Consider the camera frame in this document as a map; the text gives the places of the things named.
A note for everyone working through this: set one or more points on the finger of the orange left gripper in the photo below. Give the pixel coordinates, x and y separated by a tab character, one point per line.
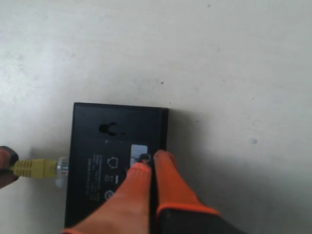
8	157
7	177

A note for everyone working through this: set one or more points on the black network switch box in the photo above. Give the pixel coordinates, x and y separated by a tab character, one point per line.
106	141

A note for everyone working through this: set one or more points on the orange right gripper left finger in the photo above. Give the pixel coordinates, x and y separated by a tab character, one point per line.
126	212

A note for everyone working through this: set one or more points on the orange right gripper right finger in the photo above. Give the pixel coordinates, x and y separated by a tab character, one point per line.
179	209

